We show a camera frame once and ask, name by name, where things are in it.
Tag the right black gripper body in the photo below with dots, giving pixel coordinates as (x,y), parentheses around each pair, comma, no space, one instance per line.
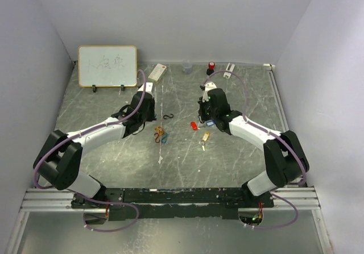
(206,113)

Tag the red key tag with key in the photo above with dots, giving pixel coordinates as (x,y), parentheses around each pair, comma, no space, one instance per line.
(194,126)

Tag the black S-hook carabiner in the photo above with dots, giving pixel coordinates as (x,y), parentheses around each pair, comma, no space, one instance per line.
(168,116)

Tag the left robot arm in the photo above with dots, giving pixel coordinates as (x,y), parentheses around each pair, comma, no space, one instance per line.
(58,163)

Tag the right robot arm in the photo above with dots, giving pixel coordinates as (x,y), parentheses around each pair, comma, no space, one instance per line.
(284,157)

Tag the blue white key tag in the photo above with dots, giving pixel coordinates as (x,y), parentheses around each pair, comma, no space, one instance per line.
(208,123)

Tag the yellow key tag with key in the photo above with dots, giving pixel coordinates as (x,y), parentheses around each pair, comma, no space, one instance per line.
(204,139)

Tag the red carabiner clip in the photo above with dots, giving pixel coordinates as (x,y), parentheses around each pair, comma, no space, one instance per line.
(158,137)

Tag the orange carabiner clip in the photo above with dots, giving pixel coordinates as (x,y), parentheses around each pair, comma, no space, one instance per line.
(159,130)

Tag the white rectangular device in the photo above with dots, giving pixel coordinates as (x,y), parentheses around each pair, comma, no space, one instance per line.
(228,71)

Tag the red black stamp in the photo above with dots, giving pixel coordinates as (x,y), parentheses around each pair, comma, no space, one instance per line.
(210,69)

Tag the white red cardboard box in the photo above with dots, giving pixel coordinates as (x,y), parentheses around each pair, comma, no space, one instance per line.
(157,73)

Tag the clear plastic cup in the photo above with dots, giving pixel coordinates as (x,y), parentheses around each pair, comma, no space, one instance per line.
(187,67)

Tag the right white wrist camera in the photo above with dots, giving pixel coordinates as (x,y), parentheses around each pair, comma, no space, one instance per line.
(208,86)

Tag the white whiteboard wooden frame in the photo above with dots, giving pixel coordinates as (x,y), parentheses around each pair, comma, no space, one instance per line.
(107,66)

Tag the right side aluminium rail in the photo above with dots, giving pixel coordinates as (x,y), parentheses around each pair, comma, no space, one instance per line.
(270,70)

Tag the aluminium rail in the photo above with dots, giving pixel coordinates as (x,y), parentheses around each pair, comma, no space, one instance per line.
(270,70)
(65,200)

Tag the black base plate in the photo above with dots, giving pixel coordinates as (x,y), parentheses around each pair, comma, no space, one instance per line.
(187,202)

